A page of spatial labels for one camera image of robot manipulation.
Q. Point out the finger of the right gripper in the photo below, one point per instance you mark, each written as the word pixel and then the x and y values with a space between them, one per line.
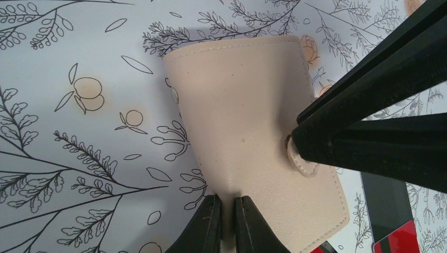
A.
pixel 410 60
pixel 410 149

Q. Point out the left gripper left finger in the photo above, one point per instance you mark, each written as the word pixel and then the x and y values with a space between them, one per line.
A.
pixel 203 231

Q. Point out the plain black card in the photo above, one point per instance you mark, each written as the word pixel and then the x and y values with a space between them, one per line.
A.
pixel 387 202

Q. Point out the red card right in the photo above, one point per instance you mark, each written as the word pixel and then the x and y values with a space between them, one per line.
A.
pixel 401 240

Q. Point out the red black card centre top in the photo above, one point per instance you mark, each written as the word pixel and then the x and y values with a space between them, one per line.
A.
pixel 325 247

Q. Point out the beige leather card holder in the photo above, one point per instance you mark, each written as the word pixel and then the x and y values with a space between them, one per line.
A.
pixel 239 100

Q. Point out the floral patterned table mat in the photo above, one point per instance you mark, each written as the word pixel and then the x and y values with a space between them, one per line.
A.
pixel 94 154

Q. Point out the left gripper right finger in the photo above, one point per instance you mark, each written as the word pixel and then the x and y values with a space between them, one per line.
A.
pixel 253 233

